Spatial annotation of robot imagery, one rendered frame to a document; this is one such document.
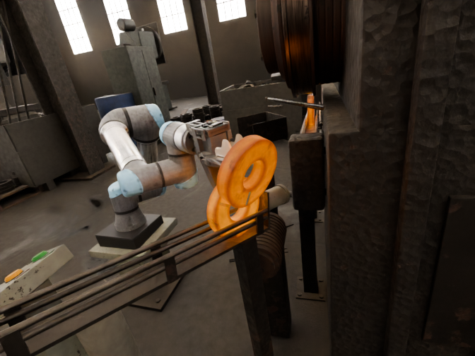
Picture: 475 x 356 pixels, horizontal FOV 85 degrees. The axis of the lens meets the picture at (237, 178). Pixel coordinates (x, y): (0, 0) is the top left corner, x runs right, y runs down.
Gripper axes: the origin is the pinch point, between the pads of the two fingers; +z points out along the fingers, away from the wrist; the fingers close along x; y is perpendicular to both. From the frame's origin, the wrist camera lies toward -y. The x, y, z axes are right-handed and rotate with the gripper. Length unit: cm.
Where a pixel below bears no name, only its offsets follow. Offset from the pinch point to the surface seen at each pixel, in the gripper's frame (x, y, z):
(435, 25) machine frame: 20.6, 19.7, 23.2
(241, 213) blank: 1.3, -16.1, -7.2
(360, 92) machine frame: 17.6, 10.7, 13.9
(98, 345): -40, -45, -26
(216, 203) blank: -6.0, -8.6, -5.3
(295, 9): 31.4, 27.9, -11.3
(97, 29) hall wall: 341, 201, -1350
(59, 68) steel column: 16, 35, -336
